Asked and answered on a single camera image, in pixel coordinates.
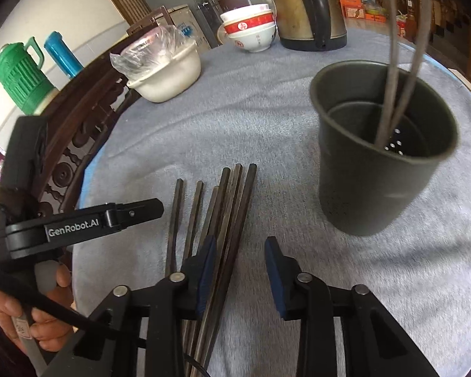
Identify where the dark chopstick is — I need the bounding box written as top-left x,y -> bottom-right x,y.
186,167 -> 231,374
184,186 -> 219,360
206,163 -> 258,366
196,163 -> 243,370
165,179 -> 184,276
182,180 -> 204,353

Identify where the person's left hand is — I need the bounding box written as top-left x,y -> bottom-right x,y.
0,264 -> 74,354

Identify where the dark carved wooden chair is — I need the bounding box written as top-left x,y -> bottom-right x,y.
0,5 -> 174,244

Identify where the dark metal utensil holder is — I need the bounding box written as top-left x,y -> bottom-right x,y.
310,60 -> 458,236

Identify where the green thermos jug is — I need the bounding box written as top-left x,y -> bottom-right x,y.
0,37 -> 58,116

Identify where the white bowl with plastic bag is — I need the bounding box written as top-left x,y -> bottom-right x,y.
110,25 -> 202,103

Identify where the grey chopstick in holder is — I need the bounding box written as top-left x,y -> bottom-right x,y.
374,0 -> 398,149
391,0 -> 433,132

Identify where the grey towel table cover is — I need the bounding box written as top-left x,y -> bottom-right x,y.
80,29 -> 471,376

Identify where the blue thermos bottle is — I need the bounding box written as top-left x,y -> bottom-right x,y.
44,31 -> 83,79

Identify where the white chest freezer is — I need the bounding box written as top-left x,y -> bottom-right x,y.
167,4 -> 212,54

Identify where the red white bowl stack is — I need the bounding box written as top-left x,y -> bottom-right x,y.
221,3 -> 276,53

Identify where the gold electric kettle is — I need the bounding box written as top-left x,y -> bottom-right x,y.
273,0 -> 347,52

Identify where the black cable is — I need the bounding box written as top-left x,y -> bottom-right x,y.
182,352 -> 214,377

